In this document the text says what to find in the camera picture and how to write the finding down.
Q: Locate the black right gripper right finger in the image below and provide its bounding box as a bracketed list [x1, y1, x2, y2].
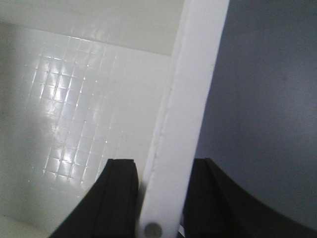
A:
[183, 158, 317, 238]

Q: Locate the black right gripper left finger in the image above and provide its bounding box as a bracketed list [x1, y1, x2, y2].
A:
[51, 159, 139, 238]

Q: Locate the white Totelife plastic tote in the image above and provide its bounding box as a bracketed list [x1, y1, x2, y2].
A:
[0, 0, 229, 238]

